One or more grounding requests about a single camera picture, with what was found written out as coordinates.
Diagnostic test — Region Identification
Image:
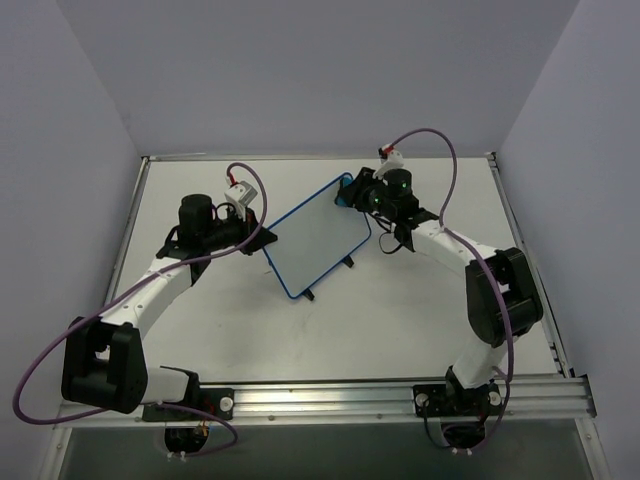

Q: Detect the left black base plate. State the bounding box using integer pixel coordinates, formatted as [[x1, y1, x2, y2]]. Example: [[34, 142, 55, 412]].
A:
[[142, 386, 235, 422]]

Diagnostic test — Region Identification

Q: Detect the purple cable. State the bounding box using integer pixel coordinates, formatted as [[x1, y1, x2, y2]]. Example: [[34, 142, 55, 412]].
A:
[[382, 128, 516, 456], [11, 162, 271, 457]]

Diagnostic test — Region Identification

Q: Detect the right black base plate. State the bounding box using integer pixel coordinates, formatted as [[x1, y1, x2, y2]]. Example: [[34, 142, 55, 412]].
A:
[[412, 383, 503, 419]]

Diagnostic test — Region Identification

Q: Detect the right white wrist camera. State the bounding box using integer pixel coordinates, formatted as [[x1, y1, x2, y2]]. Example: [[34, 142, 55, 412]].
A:
[[373, 144, 404, 179]]

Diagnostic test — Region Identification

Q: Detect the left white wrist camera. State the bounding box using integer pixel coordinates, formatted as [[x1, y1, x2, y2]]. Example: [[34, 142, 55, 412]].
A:
[[224, 181, 257, 220]]

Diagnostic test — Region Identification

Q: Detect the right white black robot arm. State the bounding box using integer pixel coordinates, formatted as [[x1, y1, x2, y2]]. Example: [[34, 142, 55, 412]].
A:
[[335, 167, 543, 413]]

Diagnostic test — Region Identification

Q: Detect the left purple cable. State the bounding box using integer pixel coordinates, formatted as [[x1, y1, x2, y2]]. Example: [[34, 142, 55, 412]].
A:
[[11, 162, 271, 457]]

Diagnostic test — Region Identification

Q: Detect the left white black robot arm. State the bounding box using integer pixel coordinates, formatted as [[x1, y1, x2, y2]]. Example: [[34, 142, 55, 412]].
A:
[[61, 194, 278, 419]]

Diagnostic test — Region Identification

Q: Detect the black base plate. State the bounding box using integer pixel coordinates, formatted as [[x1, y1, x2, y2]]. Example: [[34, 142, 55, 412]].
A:
[[412, 383, 503, 419], [142, 386, 235, 422]]

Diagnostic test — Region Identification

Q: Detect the aluminium front rail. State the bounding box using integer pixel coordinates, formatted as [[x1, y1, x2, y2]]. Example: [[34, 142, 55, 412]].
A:
[[54, 374, 599, 431]]

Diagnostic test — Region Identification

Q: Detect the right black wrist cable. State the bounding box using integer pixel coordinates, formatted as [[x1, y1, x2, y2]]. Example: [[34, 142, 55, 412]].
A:
[[369, 214, 409, 257]]

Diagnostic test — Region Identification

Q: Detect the blue framed whiteboard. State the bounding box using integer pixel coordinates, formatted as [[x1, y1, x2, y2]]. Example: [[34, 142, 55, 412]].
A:
[[263, 172, 372, 300]]

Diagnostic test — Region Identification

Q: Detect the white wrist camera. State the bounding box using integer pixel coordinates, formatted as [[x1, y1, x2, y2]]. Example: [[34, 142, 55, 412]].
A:
[[224, 181, 257, 220], [373, 144, 404, 179]]

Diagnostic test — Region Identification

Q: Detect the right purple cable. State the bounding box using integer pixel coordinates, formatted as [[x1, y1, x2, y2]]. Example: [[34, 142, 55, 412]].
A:
[[382, 128, 516, 456]]

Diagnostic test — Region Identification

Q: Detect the blue bone-shaped eraser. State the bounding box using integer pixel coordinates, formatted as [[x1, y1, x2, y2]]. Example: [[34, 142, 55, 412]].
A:
[[334, 177, 353, 208]]

